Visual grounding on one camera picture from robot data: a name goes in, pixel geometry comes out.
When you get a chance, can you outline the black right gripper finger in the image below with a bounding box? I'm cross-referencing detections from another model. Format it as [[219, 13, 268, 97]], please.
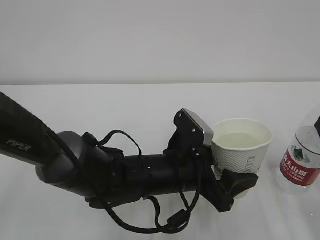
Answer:
[[314, 116, 320, 137]]

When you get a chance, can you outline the black camera cable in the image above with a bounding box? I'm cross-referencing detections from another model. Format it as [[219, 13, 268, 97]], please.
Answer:
[[44, 123, 203, 229]]

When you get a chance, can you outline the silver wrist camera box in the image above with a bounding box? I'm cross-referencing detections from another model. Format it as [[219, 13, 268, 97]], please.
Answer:
[[173, 108, 214, 149]]

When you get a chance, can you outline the clear water bottle red label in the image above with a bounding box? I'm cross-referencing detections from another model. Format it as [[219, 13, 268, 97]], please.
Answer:
[[276, 106, 320, 196]]

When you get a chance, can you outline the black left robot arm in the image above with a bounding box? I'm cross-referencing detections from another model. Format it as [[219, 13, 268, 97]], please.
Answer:
[[0, 94, 235, 212]]

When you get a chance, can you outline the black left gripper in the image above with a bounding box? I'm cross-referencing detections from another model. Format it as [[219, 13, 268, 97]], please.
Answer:
[[163, 130, 259, 213]]

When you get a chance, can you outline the white paper cup green logo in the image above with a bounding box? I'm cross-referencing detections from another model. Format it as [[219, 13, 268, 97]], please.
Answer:
[[211, 118, 273, 200]]

